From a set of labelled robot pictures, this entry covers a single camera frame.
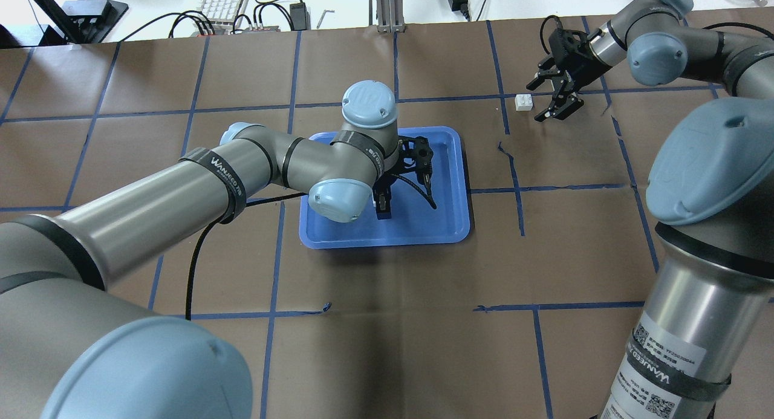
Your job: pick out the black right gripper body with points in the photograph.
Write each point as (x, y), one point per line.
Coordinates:
(575, 64)

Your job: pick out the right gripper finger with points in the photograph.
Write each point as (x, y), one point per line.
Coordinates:
(540, 78)
(560, 107)

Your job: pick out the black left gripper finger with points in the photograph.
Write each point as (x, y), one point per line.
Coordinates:
(382, 202)

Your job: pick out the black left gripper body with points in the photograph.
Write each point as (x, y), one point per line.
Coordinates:
(383, 199)

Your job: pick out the white building block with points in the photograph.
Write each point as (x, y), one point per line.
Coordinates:
(523, 102)

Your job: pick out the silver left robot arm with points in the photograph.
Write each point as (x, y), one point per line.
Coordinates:
(97, 302)

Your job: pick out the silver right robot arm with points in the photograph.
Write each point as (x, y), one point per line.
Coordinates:
(710, 189)

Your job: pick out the white keyboard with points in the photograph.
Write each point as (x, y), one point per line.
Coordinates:
(222, 12)

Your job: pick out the black monitor stand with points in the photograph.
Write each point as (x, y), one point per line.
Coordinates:
(84, 21)

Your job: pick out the aluminium frame post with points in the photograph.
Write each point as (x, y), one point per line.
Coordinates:
(390, 16)

